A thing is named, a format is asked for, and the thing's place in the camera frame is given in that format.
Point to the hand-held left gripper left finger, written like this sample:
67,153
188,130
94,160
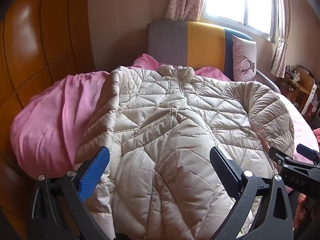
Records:
95,172

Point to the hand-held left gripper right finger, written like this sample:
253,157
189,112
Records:
225,166

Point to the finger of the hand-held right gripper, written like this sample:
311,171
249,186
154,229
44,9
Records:
308,152
278,156

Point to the cream quilted puffer jacket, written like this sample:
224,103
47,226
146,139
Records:
162,130

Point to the person's right hand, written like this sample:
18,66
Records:
301,210

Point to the pink circle-patterned blanket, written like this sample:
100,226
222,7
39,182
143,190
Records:
302,125

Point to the wooden desk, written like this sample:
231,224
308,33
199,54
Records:
302,85

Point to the pink smooth bed sheet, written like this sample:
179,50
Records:
50,120

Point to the row of small bottles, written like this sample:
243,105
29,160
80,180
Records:
292,71

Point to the white deer print pillow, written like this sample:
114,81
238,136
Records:
243,60

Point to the pink starfish print curtain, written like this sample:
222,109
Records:
183,0
281,42

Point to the grey yellow blue headboard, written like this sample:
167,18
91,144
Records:
202,47

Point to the brown wooden wardrobe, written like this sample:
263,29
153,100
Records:
30,42

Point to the window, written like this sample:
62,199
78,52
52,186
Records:
237,2

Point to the grey bed rail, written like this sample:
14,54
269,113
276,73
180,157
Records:
267,80

